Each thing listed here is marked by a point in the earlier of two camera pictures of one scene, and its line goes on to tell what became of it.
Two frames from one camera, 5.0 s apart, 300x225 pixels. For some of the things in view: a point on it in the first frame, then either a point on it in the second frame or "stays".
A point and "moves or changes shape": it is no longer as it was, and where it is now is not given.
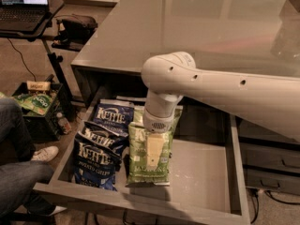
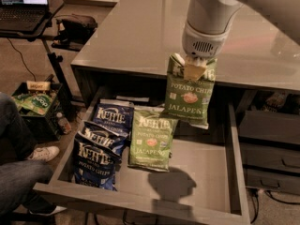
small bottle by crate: x=64 y=123 stays
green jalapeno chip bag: x=139 y=172 moves or changes shape
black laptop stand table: x=53 y=5 stays
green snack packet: x=37 y=103 stays
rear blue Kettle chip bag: x=116 y=114 stays
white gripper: x=158 y=124 -> x=202 y=44
